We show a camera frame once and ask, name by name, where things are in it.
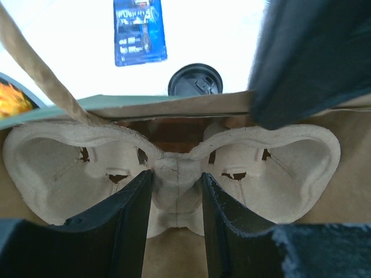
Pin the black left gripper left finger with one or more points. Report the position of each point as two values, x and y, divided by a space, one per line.
106 240

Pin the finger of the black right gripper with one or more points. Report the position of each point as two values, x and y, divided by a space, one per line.
311 56

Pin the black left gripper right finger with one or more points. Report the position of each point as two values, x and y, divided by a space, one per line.
240 243

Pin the pulp cup carrier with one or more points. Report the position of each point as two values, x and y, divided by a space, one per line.
63 168

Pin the stack of black lids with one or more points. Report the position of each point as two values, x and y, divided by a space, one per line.
195 80

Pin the orange pineapple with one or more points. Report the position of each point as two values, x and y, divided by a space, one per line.
13 101

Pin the blue card packet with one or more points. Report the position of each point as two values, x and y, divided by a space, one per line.
139 36

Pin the dark grey fruit tray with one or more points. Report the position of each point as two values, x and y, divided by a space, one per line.
35 101

